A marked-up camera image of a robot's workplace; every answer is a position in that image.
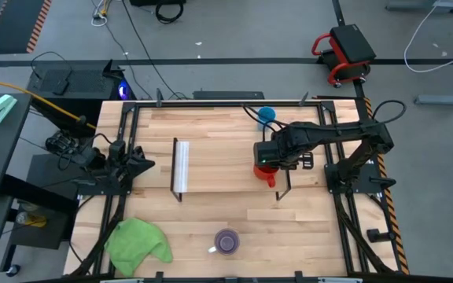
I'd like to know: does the blue cup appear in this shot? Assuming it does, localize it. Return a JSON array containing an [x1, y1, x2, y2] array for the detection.
[[256, 106, 277, 131]]

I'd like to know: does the black mat with orange stripes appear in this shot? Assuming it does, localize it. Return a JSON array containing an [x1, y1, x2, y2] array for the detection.
[[0, 0, 53, 55]]

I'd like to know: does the white floor cable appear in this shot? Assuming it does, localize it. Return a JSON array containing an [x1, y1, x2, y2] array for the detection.
[[403, 0, 453, 74]]

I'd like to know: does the yellow black hazard tape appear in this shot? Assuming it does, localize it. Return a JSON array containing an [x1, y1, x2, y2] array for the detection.
[[363, 97, 411, 276]]

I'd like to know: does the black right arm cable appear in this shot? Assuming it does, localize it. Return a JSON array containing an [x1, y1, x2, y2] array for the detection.
[[371, 99, 407, 126]]

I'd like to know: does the mint green stapler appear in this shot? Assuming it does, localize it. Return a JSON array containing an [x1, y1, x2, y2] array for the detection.
[[0, 94, 18, 125]]

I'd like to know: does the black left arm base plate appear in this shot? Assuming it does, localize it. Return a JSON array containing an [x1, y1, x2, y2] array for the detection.
[[76, 181, 134, 197]]

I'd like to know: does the white plate in rack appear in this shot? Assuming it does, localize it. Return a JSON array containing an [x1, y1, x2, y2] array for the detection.
[[175, 141, 190, 193]]

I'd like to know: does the yellow object on cart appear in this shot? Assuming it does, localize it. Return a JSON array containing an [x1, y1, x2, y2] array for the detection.
[[15, 211, 48, 230]]

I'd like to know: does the black aluminium table frame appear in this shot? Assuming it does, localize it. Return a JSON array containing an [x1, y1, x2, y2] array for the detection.
[[68, 98, 408, 277]]

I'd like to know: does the white cable bundle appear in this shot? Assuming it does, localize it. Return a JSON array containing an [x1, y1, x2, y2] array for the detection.
[[90, 0, 112, 28]]

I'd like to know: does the black bar behind table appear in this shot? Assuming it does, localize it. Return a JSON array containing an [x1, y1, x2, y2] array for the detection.
[[192, 90, 266, 101]]

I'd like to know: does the long black floor cable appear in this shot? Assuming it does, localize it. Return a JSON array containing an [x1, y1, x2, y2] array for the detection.
[[120, 0, 190, 101]]

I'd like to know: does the black wire dish rack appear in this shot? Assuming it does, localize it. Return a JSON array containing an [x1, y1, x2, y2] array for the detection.
[[170, 136, 293, 204]]

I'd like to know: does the yellow cable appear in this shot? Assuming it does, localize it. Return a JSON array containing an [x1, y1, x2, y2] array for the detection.
[[0, 74, 98, 130]]

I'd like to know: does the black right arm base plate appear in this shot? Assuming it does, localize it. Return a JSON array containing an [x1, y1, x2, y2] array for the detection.
[[324, 162, 385, 194]]

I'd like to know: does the green cloth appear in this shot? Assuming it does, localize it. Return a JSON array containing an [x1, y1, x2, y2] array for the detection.
[[104, 217, 174, 277]]

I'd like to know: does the coiled black cable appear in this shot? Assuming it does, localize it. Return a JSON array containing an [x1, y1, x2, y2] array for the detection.
[[154, 0, 185, 25]]

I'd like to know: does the grey table leg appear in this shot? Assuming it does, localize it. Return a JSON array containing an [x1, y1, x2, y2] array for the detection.
[[414, 83, 453, 107], [385, 0, 453, 13]]

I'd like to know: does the black cylindrical knob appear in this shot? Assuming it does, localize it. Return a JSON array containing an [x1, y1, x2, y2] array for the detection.
[[369, 176, 397, 189], [366, 228, 393, 244]]

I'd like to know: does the small black adapter box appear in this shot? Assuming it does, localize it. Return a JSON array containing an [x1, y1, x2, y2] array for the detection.
[[51, 79, 71, 97]]

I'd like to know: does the red and black rolling stool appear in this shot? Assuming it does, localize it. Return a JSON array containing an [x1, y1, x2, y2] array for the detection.
[[311, 24, 378, 89]]

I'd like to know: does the purple cup with white handle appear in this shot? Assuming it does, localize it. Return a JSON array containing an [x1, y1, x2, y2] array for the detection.
[[207, 228, 241, 256]]

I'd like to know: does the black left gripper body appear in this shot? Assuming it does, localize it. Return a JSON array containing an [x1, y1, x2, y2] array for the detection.
[[108, 140, 139, 181]]

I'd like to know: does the black low cart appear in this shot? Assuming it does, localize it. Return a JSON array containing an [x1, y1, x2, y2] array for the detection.
[[0, 152, 90, 273]]

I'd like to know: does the red mug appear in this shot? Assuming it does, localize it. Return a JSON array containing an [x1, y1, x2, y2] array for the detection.
[[253, 164, 278, 189]]

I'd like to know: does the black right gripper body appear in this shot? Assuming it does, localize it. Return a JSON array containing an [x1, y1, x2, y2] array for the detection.
[[252, 133, 304, 171]]

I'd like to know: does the black computer tower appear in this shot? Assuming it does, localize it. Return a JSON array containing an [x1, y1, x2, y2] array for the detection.
[[26, 59, 128, 138]]

